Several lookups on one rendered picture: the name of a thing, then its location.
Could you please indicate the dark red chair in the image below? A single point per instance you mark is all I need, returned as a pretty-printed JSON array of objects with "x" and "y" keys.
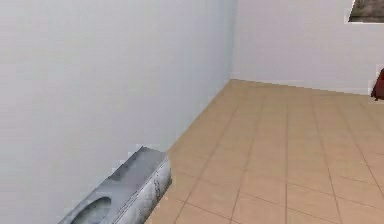
[{"x": 379, "y": 86}]

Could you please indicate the grey marble sink counter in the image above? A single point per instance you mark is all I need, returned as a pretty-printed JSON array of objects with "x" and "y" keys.
[{"x": 133, "y": 186}]

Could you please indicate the dark framed wall picture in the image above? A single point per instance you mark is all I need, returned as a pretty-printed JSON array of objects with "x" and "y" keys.
[{"x": 368, "y": 10}]

